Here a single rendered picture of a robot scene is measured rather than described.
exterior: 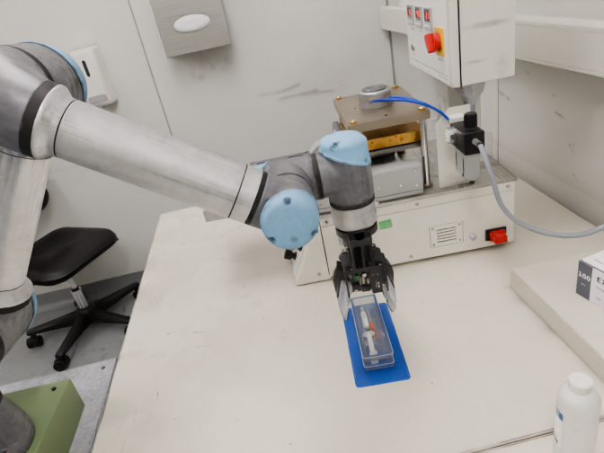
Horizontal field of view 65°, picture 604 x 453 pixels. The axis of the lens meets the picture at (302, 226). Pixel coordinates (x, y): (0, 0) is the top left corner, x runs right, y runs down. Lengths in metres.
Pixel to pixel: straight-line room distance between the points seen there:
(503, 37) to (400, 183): 0.35
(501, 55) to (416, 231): 0.41
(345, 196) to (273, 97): 1.83
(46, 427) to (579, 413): 0.81
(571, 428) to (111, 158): 0.67
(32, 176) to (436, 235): 0.83
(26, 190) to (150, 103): 1.79
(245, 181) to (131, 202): 2.17
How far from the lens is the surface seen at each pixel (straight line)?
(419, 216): 1.13
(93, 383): 1.14
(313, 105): 2.59
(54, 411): 0.99
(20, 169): 0.81
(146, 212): 2.77
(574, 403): 0.73
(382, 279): 0.84
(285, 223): 0.59
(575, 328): 0.96
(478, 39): 1.07
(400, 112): 1.09
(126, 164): 0.61
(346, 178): 0.74
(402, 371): 0.92
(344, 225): 0.78
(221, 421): 0.92
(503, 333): 1.00
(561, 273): 1.09
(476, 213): 1.18
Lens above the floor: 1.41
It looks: 27 degrees down
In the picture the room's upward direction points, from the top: 12 degrees counter-clockwise
